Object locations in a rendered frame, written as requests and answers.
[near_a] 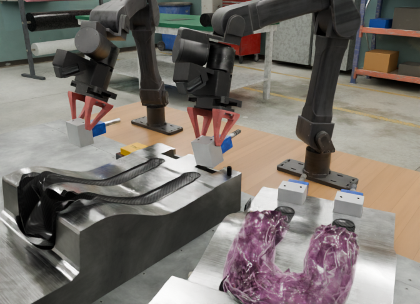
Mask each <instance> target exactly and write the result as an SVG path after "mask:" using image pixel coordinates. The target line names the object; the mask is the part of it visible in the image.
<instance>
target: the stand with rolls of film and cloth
mask: <svg viewBox="0 0 420 304"><path fill-rule="evenodd" d="M25 1H26V2H43V1H80V0H25ZM18 3H19V10H20V15H21V22H22V29H23V33H24V40H25V45H26V52H27V59H28V63H29V70H30V74H26V73H23V74H21V76H22V77H27V78H32V79H38V80H46V77H43V76H36V75H35V70H34V63H33V56H32V53H33V55H35V56H40V55H44V54H52V53H56V50H57V49H62V50H66V51H73V50H77V48H76V47H75V43H74V38H72V39H62V40H57V41H47V42H41V43H32V45H31V44H30V40H29V32H28V30H30V31H31V32H35V31H47V30H54V29H66V28H79V27H81V25H79V24H78V20H77V19H76V17H75V16H83V15H90V12H91V11H92V9H82V10H70V11H48V12H36V13H27V14H26V13H25V8H24V1H23V0H18ZM102 4H103V0H99V5H100V6H101V5H102Z"/></svg>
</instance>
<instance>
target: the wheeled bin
mask: <svg viewBox="0 0 420 304"><path fill-rule="evenodd" d="M191 5H193V4H192V3H190V2H161V3H158V7H159V13H165V14H185V15H190V7H191ZM176 36H177V35H173V34H162V41H159V42H158V44H157V47H158V49H159V50H160V51H164V49H170V50H173V46H174V41H175V39H176Z"/></svg>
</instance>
